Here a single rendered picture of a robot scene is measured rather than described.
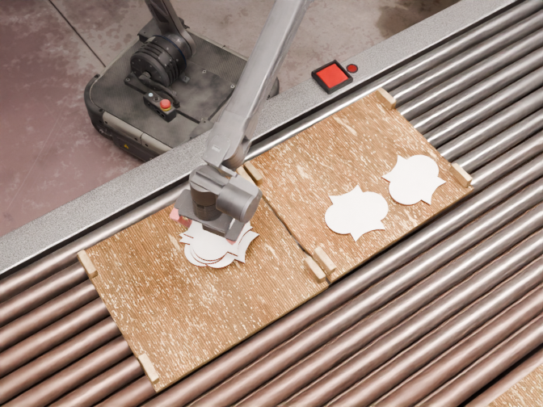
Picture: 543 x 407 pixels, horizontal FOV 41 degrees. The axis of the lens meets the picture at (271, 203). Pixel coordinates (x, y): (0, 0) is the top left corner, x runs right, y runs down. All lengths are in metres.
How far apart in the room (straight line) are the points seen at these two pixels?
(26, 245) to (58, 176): 1.23
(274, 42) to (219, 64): 1.47
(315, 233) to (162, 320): 0.38
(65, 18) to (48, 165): 0.79
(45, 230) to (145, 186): 0.24
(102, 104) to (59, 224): 1.12
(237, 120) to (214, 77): 1.45
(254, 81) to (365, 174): 0.46
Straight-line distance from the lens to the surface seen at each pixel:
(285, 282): 1.51
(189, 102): 2.65
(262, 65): 1.31
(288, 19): 1.33
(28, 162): 2.92
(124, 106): 2.69
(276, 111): 1.77
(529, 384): 1.52
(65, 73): 3.17
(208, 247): 1.51
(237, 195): 1.25
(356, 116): 1.76
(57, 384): 1.49
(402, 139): 1.73
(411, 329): 1.52
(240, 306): 1.48
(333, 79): 1.83
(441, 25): 2.04
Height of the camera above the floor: 2.30
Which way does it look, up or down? 59 degrees down
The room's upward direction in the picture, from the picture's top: 3 degrees clockwise
